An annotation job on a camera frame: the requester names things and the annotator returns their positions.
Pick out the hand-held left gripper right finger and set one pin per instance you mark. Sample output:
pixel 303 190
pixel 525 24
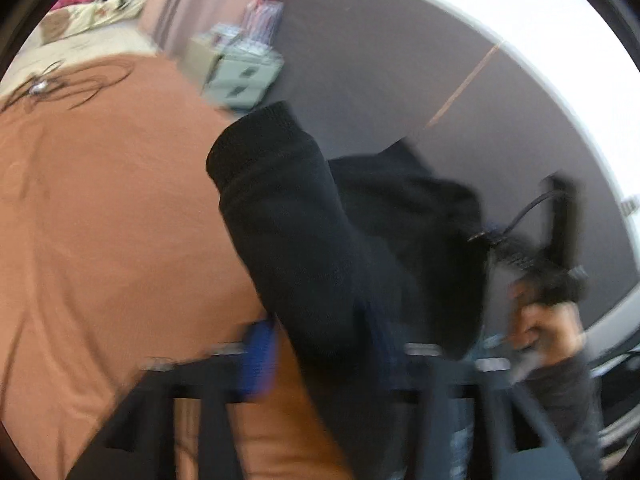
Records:
pixel 430 385

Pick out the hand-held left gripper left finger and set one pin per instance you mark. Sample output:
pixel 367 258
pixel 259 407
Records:
pixel 260 360

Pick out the black printed sweatshirt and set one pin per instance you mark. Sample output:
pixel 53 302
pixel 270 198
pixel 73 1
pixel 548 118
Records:
pixel 310 240

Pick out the person's right forearm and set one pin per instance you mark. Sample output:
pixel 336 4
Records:
pixel 565 400

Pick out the person's right hand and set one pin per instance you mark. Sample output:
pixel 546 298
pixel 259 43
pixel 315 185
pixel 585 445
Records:
pixel 545 327

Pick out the orange-brown blanket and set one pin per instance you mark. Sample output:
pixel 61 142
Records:
pixel 125 210

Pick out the pale green drawer unit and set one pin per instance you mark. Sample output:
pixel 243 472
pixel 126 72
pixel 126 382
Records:
pixel 245 77

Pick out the cardboard box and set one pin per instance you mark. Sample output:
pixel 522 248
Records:
pixel 204 57

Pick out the clear plastic packets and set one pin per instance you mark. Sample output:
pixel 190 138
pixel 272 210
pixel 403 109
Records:
pixel 262 20

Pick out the pink curtain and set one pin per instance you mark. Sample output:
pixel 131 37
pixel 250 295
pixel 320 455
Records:
pixel 200 0

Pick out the white bear-print quilt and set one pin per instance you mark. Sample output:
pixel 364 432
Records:
pixel 95 12

